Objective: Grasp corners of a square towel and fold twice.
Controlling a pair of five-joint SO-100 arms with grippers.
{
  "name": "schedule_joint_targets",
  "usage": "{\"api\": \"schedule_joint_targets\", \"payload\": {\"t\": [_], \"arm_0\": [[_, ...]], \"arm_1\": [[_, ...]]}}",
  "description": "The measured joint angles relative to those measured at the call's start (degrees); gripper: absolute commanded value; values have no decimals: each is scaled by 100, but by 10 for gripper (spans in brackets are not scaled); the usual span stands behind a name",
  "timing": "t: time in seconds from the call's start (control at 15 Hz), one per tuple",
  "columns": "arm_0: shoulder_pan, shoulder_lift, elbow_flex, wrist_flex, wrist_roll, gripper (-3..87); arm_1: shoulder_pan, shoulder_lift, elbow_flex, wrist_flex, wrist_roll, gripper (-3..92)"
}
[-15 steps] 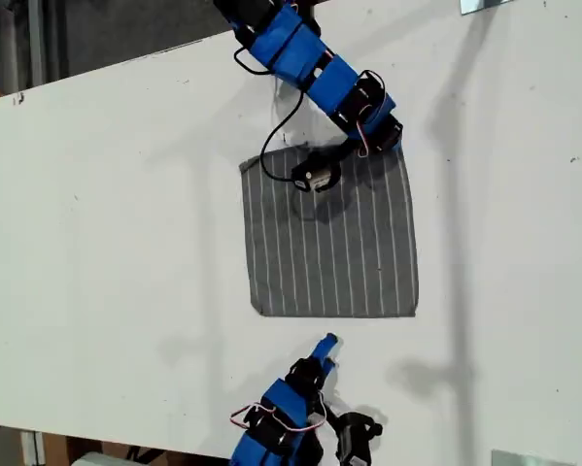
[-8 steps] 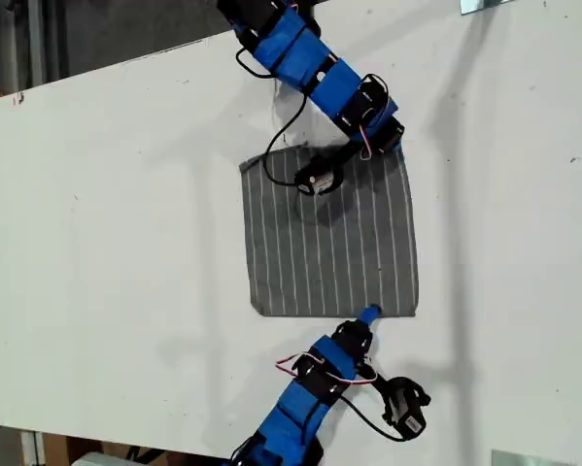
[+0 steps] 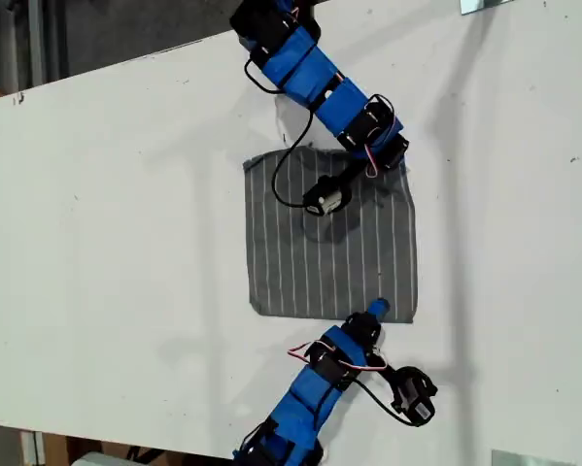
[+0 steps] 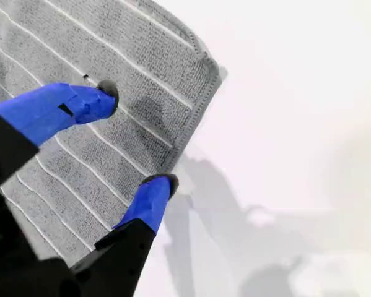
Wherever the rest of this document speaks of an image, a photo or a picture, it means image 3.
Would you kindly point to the grey metal bar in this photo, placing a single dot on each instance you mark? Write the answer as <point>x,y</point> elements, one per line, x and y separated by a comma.
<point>35,43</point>

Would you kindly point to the black camera box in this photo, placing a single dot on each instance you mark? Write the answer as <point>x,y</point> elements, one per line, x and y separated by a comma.
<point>327,196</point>
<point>417,400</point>

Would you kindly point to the white table leg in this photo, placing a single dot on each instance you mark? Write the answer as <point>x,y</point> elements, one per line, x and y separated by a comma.
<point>30,449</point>

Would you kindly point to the grey striped square towel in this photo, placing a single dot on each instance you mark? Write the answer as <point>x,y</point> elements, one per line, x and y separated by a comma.
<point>281,272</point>

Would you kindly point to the black camera stalk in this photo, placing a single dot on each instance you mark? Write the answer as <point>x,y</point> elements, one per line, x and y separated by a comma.
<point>387,371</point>
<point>351,175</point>

